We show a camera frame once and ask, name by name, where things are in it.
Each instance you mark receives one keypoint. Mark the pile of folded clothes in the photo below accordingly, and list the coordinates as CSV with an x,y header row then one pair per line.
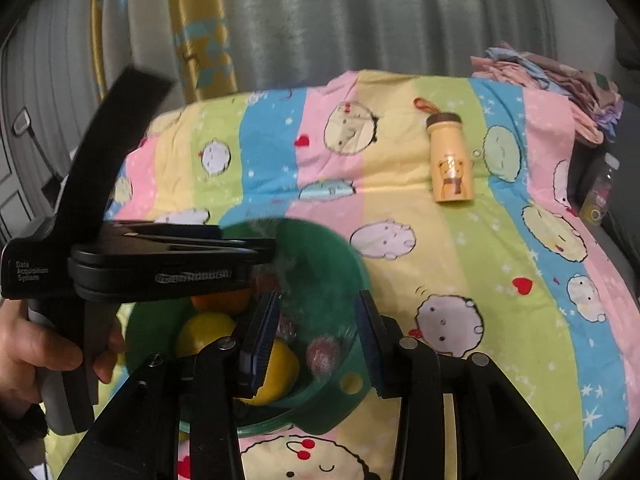
x,y
560,85

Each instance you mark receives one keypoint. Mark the grey curtain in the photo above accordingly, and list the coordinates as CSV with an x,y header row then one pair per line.
x,y
350,10

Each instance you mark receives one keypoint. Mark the clear plastic bottle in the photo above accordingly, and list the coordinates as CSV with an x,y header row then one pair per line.
x,y
600,192

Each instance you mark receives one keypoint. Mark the person's left hand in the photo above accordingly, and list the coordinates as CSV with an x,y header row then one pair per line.
x,y
30,350

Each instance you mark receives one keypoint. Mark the gold curtain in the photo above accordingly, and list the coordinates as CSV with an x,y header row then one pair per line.
x,y
200,20

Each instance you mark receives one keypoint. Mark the red candy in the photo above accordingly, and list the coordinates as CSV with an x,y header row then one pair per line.
x,y
267,282
322,352

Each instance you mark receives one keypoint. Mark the orange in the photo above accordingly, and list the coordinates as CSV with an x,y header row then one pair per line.
x,y
220,302

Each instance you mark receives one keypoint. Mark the yellow bear print bottle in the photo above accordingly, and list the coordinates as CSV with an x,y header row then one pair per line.
x,y
450,165

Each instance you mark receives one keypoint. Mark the green plastic bowl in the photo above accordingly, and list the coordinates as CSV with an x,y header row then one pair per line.
x,y
320,260

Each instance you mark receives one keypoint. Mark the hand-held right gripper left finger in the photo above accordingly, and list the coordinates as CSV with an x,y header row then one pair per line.
x,y
260,345

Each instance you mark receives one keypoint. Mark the yellow lemon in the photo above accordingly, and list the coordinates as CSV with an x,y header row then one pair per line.
x,y
280,365
205,332

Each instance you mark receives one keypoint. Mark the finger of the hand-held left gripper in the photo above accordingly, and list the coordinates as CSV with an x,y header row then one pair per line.
x,y
240,247

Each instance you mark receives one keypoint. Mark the striped cartoon printed blanket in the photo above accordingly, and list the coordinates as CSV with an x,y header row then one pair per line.
x,y
500,270

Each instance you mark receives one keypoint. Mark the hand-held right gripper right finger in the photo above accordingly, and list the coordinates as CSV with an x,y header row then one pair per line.
x,y
372,345

